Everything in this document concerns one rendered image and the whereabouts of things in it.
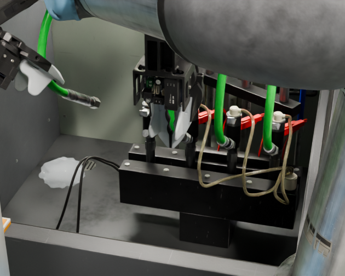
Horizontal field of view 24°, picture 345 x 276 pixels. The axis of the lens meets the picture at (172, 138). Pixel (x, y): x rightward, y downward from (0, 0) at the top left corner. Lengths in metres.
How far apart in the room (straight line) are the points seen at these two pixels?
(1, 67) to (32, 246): 0.33
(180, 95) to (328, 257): 0.41
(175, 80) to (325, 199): 0.40
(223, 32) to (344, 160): 0.19
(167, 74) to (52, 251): 0.49
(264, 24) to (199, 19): 0.05
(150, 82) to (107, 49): 0.74
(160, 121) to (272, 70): 0.63
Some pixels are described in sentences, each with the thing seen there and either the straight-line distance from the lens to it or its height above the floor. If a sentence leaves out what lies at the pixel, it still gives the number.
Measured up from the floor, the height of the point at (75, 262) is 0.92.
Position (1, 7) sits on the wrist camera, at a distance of 1.29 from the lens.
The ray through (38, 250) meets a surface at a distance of 1.42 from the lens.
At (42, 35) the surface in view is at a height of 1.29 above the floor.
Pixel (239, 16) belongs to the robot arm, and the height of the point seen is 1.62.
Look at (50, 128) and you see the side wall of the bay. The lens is 1.88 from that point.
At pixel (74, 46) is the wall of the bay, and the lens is 1.82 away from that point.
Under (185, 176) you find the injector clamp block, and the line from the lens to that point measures 1.50.
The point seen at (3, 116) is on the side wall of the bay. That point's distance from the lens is 1.64.
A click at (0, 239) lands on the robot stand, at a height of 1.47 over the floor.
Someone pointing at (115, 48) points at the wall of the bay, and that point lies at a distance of 1.79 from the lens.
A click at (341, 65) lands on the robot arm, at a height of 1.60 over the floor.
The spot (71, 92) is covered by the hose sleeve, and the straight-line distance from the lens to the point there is 1.42.
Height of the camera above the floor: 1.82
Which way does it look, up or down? 31 degrees down
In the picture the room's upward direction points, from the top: straight up
